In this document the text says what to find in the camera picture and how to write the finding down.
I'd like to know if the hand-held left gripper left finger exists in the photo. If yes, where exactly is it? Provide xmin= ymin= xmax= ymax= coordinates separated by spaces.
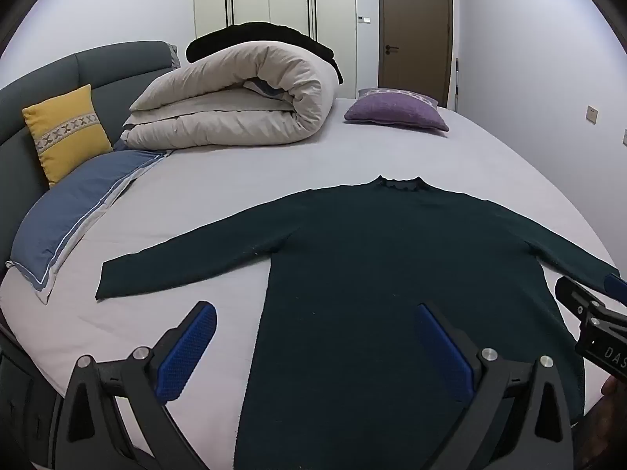
xmin=50 ymin=300 xmax=219 ymax=470

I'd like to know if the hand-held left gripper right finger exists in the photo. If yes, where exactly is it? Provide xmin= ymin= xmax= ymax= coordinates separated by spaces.
xmin=415 ymin=303 xmax=575 ymax=470

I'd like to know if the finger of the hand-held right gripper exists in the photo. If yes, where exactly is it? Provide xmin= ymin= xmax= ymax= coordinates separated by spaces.
xmin=555 ymin=277 xmax=611 ymax=327
xmin=603 ymin=273 xmax=627 ymax=307

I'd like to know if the dark green sweater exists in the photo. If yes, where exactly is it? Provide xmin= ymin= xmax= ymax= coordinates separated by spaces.
xmin=95 ymin=175 xmax=621 ymax=470

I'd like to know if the blue pillow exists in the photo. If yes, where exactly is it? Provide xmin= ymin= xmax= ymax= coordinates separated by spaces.
xmin=6 ymin=149 xmax=176 ymax=305

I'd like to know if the bed with grey sheet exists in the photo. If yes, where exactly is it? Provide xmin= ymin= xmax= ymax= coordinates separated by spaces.
xmin=0 ymin=95 xmax=621 ymax=470

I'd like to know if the purple cushion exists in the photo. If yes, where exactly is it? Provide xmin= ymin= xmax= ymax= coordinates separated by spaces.
xmin=344 ymin=88 xmax=450 ymax=132

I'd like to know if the yellow cushion with patterned band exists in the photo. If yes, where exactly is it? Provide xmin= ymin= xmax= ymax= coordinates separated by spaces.
xmin=22 ymin=84 xmax=114 ymax=188

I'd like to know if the folded beige duvet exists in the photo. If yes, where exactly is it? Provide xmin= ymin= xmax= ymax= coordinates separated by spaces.
xmin=120 ymin=40 xmax=339 ymax=150

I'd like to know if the grey-blue upholstered headboard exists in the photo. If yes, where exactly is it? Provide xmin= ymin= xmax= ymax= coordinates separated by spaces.
xmin=0 ymin=40 xmax=180 ymax=304

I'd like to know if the brown door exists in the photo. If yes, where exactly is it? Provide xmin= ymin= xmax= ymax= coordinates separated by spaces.
xmin=377 ymin=0 xmax=454 ymax=108

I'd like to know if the black cloth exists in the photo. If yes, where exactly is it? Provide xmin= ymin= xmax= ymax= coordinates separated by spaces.
xmin=185 ymin=22 xmax=344 ymax=85

